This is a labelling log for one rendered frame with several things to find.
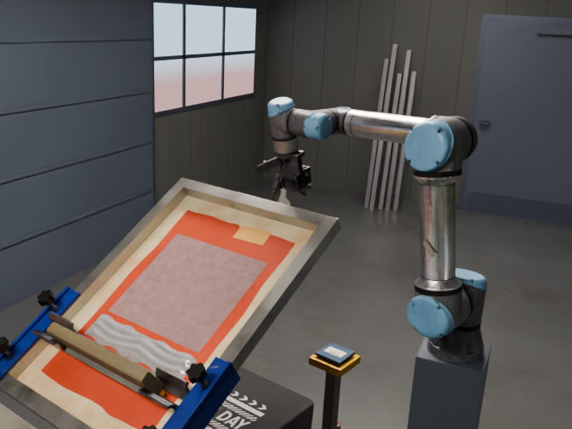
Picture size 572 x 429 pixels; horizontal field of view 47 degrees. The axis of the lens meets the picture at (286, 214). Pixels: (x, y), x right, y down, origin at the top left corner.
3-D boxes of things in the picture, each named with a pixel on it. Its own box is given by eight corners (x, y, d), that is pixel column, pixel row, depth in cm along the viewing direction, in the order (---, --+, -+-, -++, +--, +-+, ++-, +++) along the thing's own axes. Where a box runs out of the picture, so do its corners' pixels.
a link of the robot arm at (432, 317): (473, 328, 168) (475, 115, 156) (447, 348, 157) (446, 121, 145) (431, 319, 175) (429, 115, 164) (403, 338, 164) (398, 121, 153)
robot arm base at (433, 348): (486, 344, 184) (490, 311, 181) (479, 368, 170) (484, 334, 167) (432, 332, 189) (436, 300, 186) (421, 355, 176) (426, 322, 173)
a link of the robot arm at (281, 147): (266, 140, 189) (283, 128, 194) (268, 153, 191) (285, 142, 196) (287, 143, 184) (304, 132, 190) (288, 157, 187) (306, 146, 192)
